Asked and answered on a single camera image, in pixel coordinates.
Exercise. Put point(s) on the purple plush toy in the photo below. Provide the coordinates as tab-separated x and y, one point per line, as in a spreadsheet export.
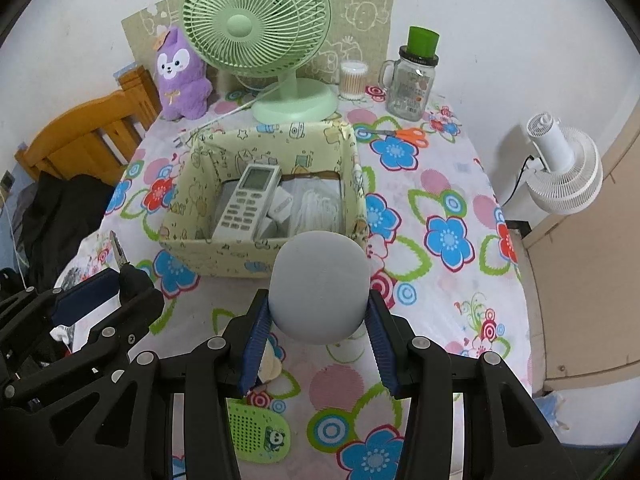
180	85

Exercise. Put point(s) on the green perforated panda card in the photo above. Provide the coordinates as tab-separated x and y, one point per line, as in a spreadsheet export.
250	430

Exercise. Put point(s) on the white remote control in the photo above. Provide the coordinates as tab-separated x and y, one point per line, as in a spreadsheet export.
245	200

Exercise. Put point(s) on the blue plastic bag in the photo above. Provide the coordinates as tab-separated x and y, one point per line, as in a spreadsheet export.
555	410

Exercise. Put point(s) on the white charger adapter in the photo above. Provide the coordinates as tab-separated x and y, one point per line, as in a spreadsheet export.
280	205

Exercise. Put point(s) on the dark cloth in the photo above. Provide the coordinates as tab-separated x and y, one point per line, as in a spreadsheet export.
60	210

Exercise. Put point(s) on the wooden chair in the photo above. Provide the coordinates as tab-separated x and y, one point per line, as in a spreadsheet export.
75	135

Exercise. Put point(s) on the cotton swab container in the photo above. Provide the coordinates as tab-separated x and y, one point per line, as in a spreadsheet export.
352	82

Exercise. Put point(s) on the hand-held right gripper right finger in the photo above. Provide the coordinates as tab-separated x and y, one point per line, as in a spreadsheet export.
382	355

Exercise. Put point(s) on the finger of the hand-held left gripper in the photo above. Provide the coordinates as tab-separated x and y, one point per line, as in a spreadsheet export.
100	355
85	295

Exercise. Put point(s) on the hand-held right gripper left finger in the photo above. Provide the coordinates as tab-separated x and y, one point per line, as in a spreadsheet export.
252	345

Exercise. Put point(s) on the small beige item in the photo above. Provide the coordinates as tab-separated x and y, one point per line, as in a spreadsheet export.
272	360

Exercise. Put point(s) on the beige cartoon patterned board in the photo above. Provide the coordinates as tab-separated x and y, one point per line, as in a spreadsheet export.
365	10

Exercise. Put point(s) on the yellow-green patterned storage box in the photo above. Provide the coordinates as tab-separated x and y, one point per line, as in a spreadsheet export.
220	260

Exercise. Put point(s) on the white circulator fan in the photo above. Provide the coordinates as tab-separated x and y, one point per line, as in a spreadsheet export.
565	170

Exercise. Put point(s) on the white rounded dome device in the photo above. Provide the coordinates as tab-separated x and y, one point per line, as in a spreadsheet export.
320	280

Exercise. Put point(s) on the beige cardboard panel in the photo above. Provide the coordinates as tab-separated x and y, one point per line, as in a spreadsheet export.
590	285

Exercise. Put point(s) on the green desk fan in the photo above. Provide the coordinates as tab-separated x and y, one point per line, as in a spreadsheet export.
292	105

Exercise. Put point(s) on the key with black head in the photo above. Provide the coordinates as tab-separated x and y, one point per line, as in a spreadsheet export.
119	252

